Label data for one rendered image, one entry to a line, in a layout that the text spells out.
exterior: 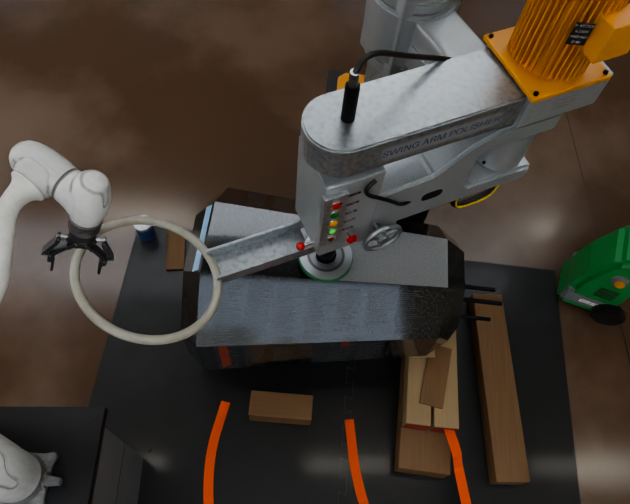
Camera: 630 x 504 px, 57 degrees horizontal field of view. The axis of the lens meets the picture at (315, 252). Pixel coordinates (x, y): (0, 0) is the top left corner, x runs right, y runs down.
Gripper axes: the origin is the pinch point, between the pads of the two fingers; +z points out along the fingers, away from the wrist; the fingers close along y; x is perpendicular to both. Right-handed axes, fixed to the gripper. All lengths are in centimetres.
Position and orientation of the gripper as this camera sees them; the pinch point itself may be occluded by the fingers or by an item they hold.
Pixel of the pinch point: (76, 266)
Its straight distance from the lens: 195.6
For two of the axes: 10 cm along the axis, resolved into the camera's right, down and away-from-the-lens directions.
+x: -1.7, -8.2, 5.5
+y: 9.0, 1.0, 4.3
